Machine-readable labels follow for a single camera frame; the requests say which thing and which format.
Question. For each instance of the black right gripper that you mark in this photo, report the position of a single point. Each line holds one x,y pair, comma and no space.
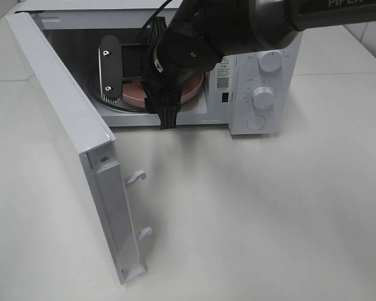
162,78

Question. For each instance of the pink round plate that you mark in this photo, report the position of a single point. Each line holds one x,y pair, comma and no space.
133,93

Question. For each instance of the white microwave door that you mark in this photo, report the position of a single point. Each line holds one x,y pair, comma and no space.
84,143

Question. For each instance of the round white door button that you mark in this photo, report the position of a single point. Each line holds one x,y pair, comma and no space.
256,123

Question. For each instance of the white timer knob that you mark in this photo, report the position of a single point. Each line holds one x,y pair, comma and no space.
262,98

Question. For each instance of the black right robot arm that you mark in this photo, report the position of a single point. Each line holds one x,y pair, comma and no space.
202,33

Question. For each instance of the white warning label sticker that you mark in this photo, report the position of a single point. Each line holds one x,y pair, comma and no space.
223,70

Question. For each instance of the glass microwave turntable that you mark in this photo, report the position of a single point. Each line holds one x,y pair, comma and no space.
92,86

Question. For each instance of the white microwave oven body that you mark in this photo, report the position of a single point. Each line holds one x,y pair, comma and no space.
75,29

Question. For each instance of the upper white power knob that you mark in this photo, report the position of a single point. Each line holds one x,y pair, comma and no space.
270,61

